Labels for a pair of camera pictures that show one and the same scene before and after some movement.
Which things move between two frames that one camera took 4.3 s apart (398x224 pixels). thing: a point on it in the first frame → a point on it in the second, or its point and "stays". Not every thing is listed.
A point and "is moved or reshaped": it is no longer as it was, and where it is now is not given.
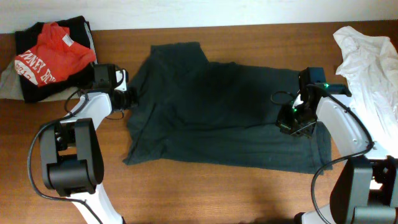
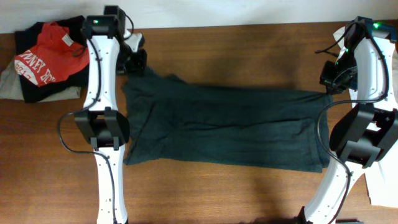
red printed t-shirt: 54,57 stays
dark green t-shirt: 191,109 is moved or reshaped
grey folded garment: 11,88 stays
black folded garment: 27,36 stays
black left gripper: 133,98 → 138,64
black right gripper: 285,126 → 332,86
